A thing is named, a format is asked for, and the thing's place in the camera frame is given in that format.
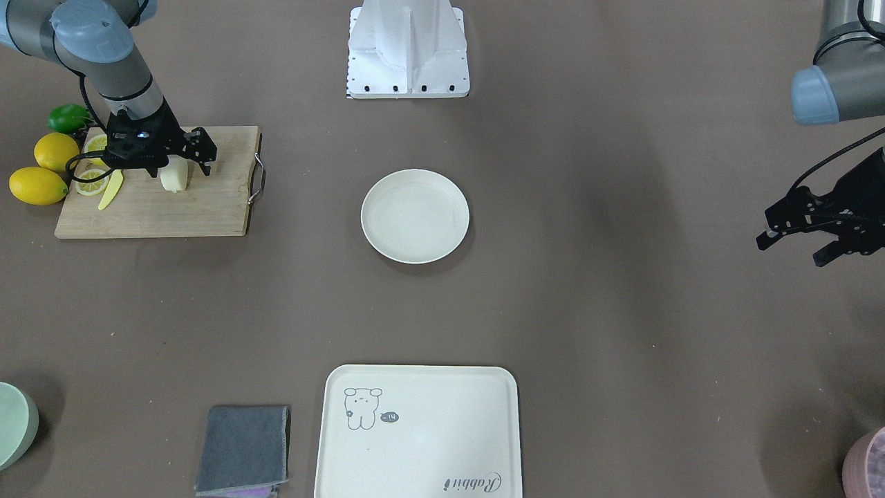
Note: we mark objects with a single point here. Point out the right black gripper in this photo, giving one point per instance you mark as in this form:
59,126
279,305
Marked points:
168,136

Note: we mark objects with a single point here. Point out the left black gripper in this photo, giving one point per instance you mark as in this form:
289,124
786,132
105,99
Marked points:
859,188

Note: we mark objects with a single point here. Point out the cream round plate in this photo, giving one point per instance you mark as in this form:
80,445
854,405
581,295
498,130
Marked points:
415,216

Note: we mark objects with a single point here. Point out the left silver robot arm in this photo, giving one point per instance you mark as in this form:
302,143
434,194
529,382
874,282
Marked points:
845,82

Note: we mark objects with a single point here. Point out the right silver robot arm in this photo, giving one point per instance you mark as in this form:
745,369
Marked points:
93,39

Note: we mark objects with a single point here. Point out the white steamed bun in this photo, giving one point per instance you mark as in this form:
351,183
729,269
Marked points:
174,176

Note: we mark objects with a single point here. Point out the cream rabbit tray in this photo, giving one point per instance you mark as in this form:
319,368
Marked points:
419,431

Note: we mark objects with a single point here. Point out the wooden cutting board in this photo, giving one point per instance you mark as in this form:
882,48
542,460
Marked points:
217,205

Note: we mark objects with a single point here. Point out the yellow plastic knife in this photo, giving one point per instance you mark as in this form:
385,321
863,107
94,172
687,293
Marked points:
114,185

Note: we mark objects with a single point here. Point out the upper lemon half slice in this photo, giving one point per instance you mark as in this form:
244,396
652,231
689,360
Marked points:
96,144

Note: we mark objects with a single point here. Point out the lemon half slice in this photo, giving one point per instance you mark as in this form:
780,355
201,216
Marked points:
92,181
96,144

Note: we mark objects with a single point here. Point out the lower lemon half slice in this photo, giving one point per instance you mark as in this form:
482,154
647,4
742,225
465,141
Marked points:
92,181

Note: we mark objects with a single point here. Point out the green lime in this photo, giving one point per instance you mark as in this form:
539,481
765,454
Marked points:
68,118

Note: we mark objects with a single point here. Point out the upper whole lemon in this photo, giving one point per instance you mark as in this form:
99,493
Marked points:
54,150

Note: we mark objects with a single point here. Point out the whole lemon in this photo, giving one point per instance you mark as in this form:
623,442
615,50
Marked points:
37,186
54,150

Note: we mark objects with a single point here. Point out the lower whole lemon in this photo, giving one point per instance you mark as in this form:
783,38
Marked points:
37,186

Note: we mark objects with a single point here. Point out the pink ice bowl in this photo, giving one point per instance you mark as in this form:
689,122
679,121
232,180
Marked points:
863,467

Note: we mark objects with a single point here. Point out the grey folded cloth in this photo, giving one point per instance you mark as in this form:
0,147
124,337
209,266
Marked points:
245,451

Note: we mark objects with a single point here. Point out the mint green bowl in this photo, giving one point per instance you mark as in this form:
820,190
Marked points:
19,423

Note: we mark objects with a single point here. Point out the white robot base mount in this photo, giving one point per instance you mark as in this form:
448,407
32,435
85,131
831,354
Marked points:
407,50

